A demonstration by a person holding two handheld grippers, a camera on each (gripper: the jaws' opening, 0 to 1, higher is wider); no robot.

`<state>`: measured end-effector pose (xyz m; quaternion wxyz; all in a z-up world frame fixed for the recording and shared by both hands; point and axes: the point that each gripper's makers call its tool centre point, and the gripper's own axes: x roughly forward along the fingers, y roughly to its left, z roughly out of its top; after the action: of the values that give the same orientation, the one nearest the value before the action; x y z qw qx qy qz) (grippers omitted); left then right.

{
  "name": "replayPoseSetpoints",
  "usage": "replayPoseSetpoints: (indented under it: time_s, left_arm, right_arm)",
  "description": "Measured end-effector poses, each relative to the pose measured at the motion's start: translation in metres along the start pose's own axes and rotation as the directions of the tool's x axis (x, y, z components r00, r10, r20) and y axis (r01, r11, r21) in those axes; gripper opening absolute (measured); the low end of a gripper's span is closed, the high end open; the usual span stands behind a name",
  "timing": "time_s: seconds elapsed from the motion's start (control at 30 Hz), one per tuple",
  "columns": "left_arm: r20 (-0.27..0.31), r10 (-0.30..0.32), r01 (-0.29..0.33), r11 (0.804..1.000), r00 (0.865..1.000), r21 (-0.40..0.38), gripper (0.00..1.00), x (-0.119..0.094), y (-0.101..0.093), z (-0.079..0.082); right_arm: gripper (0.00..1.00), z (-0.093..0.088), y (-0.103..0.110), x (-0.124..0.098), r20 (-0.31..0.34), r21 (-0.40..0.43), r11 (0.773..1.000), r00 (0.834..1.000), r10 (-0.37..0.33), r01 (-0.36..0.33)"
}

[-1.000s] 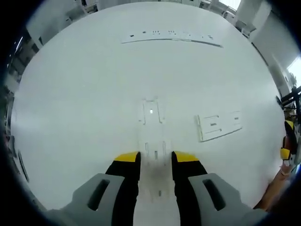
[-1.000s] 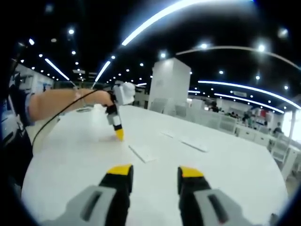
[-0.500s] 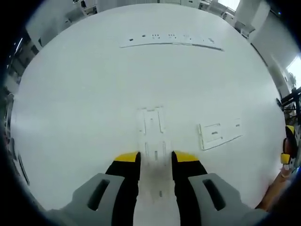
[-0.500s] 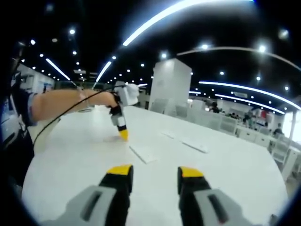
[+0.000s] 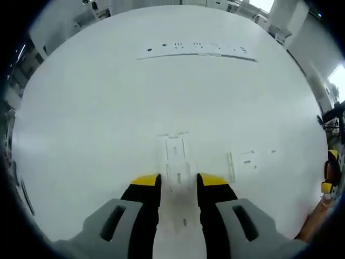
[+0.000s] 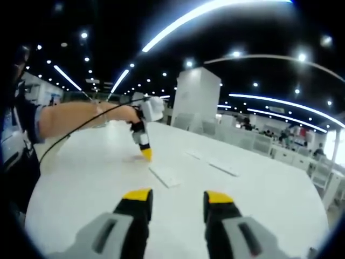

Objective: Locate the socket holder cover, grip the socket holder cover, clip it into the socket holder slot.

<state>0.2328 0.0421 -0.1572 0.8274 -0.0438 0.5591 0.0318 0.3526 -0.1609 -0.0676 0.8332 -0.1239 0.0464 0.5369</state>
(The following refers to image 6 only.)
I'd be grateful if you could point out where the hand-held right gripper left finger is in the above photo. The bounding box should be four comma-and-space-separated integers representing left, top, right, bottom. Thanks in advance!
48, 188, 154, 259

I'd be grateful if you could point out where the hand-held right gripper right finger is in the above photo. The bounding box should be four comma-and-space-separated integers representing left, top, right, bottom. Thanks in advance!
203, 190, 291, 259

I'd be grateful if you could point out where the white socket holder cover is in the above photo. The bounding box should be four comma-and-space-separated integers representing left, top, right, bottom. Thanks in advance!
148, 166, 183, 188

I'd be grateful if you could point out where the long white socket holder strip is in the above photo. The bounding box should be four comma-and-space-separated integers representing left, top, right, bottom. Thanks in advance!
207, 158, 240, 178

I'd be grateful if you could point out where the person's left hand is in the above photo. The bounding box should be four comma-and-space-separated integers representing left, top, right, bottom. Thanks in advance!
105, 104, 141, 125

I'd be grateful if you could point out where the wide white pillar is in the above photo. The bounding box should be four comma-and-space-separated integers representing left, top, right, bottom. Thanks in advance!
172, 67, 222, 130

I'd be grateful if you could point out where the white desk partition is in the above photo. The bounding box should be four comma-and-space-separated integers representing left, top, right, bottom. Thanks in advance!
215, 126, 273, 157

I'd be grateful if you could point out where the white office chair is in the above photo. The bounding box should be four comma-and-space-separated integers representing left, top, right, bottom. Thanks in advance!
309, 161, 340, 195

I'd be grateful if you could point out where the person's dark clothing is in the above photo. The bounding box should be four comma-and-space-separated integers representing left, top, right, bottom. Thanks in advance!
0, 45, 43, 216

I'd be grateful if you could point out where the white chest device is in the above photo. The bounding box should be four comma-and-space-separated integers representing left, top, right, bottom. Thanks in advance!
0, 131, 25, 169

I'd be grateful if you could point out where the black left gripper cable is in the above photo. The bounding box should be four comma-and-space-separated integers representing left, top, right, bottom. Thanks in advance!
39, 97, 148, 164

